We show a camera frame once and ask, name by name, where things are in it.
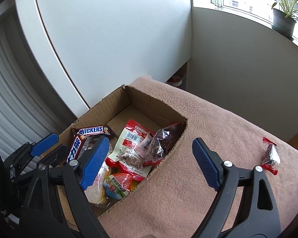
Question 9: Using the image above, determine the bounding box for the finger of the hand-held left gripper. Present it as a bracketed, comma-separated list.
[4, 133, 59, 179]

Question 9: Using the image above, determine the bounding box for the green orange snack packet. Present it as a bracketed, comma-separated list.
[103, 173, 134, 200]

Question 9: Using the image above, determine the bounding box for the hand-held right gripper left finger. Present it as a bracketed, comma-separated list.
[18, 136, 110, 238]

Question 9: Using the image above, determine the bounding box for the sliced toast bread packet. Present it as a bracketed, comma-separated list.
[86, 161, 115, 207]

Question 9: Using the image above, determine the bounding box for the small pink snack packet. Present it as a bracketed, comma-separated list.
[134, 132, 154, 159]

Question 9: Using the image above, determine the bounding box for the brown cardboard box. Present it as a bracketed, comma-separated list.
[40, 84, 188, 231]

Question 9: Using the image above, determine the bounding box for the potted spider plant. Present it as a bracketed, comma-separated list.
[271, 0, 298, 56]

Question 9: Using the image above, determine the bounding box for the brown chocolate bar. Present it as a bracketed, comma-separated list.
[68, 134, 100, 165]
[72, 125, 115, 138]

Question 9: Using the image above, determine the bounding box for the red white snack packet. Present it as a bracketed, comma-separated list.
[105, 119, 157, 182]

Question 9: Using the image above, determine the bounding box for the white cabinet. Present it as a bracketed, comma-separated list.
[14, 0, 192, 119]

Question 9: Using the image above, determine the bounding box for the clear red-ended date packet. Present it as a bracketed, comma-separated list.
[261, 137, 281, 176]
[142, 123, 183, 167]

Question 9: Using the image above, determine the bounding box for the red white bowl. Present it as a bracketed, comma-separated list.
[166, 76, 187, 90]

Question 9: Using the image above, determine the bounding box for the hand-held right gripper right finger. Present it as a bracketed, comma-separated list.
[192, 137, 280, 238]

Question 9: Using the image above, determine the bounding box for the white ribbed panel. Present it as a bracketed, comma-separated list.
[0, 20, 72, 154]

